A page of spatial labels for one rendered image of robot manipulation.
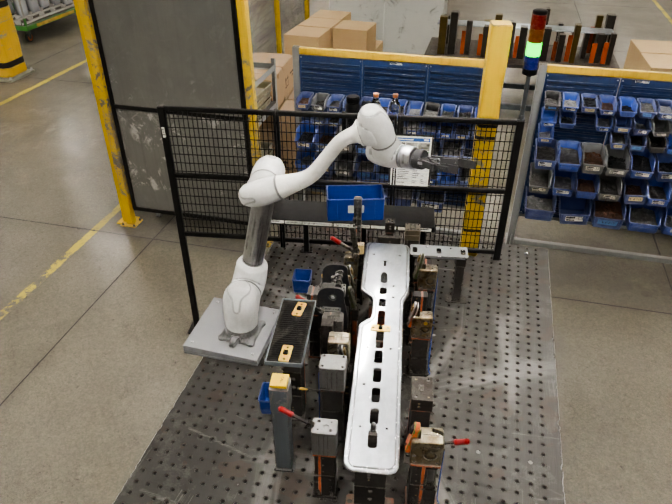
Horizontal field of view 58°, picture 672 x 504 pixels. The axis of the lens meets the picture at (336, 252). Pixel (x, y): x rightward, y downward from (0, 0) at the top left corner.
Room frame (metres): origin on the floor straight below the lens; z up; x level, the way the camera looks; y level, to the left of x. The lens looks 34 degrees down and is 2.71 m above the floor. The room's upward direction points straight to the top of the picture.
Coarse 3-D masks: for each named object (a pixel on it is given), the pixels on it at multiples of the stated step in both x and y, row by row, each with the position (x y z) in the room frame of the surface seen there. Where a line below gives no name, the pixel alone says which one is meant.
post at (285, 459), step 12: (288, 384) 1.50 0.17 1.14; (276, 396) 1.47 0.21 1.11; (288, 396) 1.47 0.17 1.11; (276, 408) 1.47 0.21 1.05; (288, 408) 1.47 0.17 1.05; (276, 420) 1.48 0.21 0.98; (288, 420) 1.47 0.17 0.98; (276, 432) 1.48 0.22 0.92; (288, 432) 1.47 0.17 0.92; (276, 444) 1.48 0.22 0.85; (288, 444) 1.47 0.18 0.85; (276, 456) 1.48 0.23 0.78; (288, 456) 1.47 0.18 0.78; (276, 468) 1.48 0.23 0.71; (288, 468) 1.47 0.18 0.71
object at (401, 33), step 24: (336, 0) 8.96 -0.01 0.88; (360, 0) 8.87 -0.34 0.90; (384, 0) 8.79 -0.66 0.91; (408, 0) 8.71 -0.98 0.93; (432, 0) 8.63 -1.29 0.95; (384, 24) 8.80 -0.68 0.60; (408, 24) 8.71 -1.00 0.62; (432, 24) 8.63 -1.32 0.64; (384, 48) 8.79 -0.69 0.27; (408, 48) 8.70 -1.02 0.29
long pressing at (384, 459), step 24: (408, 264) 2.43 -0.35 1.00; (408, 288) 2.24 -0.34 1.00; (360, 336) 1.90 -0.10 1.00; (384, 336) 1.90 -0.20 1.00; (360, 360) 1.76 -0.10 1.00; (384, 360) 1.76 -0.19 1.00; (360, 384) 1.63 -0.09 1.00; (384, 384) 1.63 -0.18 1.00; (360, 408) 1.52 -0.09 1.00; (384, 408) 1.52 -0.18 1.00; (360, 432) 1.41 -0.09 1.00; (384, 432) 1.41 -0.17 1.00; (360, 456) 1.31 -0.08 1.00; (384, 456) 1.31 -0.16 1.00
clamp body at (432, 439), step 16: (432, 432) 1.36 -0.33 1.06; (416, 448) 1.32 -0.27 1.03; (432, 448) 1.31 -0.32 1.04; (416, 464) 1.32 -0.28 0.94; (432, 464) 1.31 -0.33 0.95; (416, 480) 1.32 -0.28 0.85; (432, 480) 1.33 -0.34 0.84; (400, 496) 1.36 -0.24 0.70; (416, 496) 1.31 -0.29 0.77; (432, 496) 1.31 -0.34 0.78
